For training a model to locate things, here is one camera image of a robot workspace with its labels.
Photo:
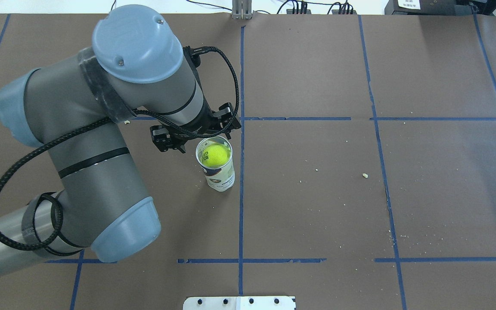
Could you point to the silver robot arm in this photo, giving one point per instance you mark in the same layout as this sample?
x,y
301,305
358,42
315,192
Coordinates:
x,y
71,110

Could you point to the white pedestal column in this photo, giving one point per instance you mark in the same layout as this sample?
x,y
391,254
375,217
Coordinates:
x,y
240,303

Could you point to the aluminium frame post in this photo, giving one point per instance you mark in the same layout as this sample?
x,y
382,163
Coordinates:
x,y
242,9

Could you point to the clear tennis ball can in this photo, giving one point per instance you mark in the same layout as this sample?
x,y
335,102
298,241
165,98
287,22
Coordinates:
x,y
218,178

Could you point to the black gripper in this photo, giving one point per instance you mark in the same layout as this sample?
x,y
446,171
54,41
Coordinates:
x,y
205,121

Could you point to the yellow tennis ball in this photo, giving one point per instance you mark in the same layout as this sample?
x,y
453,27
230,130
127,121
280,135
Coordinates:
x,y
215,155

